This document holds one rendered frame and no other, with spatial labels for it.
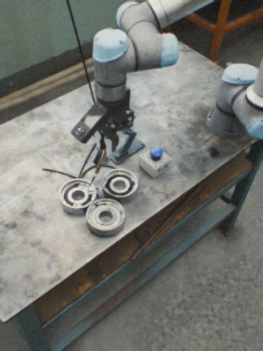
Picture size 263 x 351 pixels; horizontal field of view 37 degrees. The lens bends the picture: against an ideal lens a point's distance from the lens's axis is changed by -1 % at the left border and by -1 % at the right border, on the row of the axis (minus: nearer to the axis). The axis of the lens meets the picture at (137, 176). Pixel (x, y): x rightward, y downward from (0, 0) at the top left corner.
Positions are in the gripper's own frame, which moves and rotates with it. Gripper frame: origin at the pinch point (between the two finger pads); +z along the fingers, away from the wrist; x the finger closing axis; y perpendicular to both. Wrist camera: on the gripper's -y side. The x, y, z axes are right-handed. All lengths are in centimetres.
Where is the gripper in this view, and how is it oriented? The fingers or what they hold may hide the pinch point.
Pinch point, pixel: (104, 153)
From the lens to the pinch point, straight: 110.7
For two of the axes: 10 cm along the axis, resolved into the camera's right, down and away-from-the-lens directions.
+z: -0.5, 6.4, 7.7
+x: -7.0, -5.7, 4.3
